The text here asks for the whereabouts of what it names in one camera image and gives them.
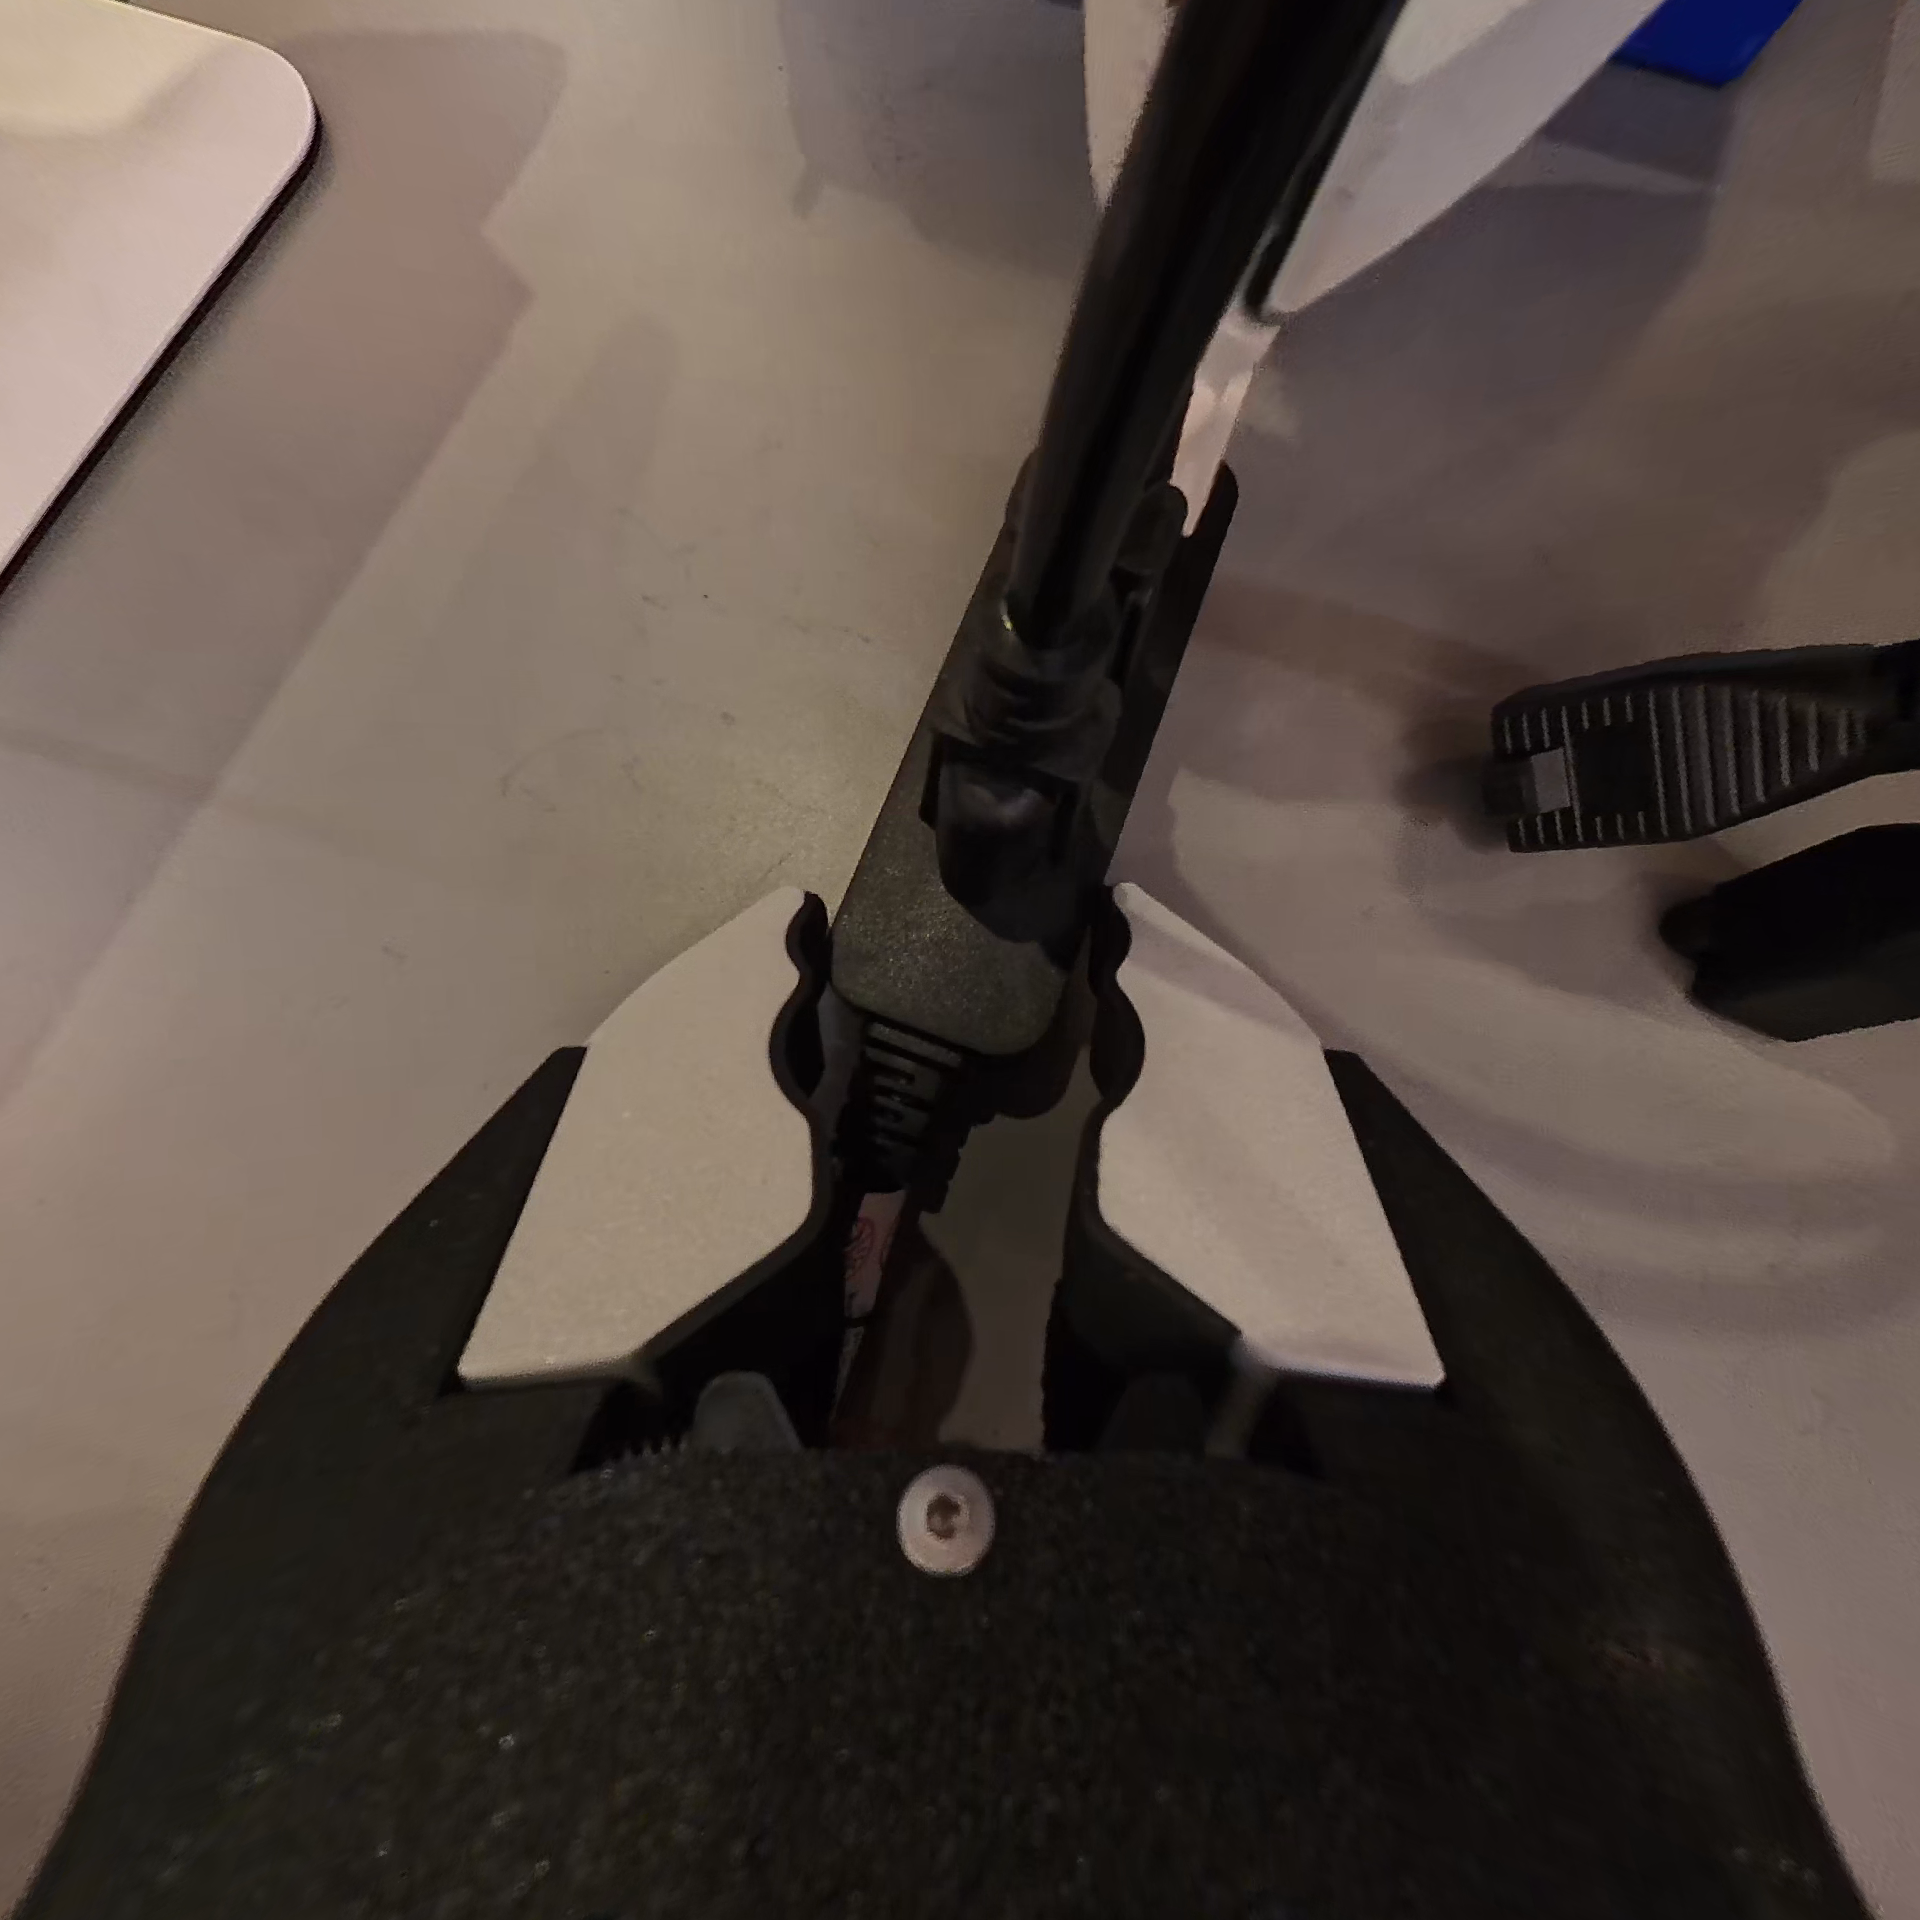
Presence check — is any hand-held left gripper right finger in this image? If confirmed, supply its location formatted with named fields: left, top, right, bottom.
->
left=1058, top=883, right=1449, bottom=1396

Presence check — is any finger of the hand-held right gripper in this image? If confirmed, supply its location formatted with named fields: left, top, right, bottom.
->
left=1184, top=0, right=1651, bottom=500
left=1079, top=0, right=1187, bottom=187

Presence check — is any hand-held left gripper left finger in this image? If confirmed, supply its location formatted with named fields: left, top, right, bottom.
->
left=455, top=889, right=841, bottom=1390

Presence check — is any black cable bundle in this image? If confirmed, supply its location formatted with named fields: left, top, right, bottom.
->
left=922, top=0, right=1419, bottom=947

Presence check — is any black power adapter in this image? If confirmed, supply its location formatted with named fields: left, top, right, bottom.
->
left=829, top=457, right=1242, bottom=1060

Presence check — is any grey desk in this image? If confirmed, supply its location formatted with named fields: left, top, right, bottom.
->
left=0, top=0, right=1920, bottom=1920

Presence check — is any blue plastic piece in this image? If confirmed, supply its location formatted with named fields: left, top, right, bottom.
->
left=1611, top=0, right=1808, bottom=81

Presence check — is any black rubber plug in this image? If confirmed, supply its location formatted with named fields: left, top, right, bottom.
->
left=1657, top=823, right=1920, bottom=1044

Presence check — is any black ribbed power plug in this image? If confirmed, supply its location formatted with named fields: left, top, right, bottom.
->
left=1489, top=643, right=1920, bottom=857

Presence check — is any white mat with dark edge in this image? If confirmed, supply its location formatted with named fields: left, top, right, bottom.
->
left=0, top=0, right=319, bottom=594

